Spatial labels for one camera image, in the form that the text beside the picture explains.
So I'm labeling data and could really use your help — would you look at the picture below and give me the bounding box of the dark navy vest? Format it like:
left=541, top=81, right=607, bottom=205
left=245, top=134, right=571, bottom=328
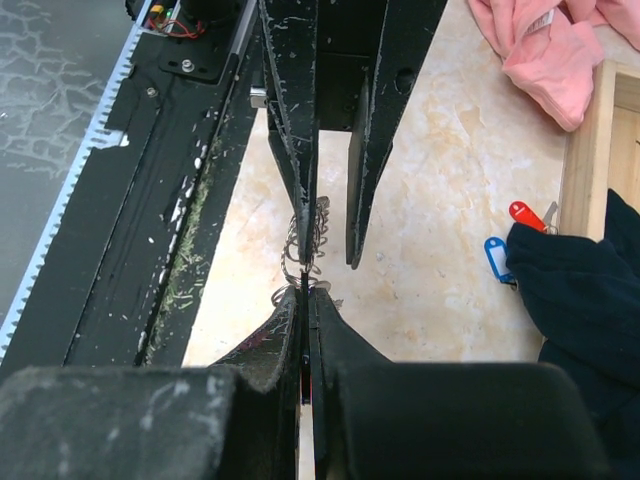
left=506, top=190, right=639, bottom=479

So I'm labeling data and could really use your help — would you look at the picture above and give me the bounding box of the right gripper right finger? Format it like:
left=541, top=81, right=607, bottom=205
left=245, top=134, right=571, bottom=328
left=308, top=288, right=390, bottom=479

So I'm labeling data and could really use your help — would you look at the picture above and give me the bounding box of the pink cloth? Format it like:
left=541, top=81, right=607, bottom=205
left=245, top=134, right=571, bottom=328
left=468, top=0, right=639, bottom=132

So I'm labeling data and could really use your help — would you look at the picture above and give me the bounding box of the small silver key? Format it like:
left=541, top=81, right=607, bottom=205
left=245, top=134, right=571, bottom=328
left=542, top=201, right=558, bottom=235

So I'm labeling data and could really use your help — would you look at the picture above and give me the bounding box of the red key tag left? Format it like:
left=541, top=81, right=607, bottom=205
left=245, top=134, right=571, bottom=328
left=508, top=200, right=547, bottom=232

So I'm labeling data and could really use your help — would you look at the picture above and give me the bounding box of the blue key tag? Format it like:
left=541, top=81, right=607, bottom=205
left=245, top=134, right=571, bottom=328
left=484, top=237, right=516, bottom=286

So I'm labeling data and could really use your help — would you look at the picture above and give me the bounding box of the wooden clothes rack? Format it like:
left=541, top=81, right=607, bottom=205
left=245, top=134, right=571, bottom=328
left=558, top=60, right=639, bottom=241

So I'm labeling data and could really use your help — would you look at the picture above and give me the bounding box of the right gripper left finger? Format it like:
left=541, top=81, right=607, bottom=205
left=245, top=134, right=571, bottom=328
left=213, top=287, right=300, bottom=479

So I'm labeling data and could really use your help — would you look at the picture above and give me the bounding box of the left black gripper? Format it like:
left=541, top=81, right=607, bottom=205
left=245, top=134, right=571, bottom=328
left=257, top=0, right=447, bottom=269

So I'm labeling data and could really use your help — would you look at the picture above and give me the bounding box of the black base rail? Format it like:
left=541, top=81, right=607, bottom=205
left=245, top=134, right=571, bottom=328
left=1, top=1, right=261, bottom=377

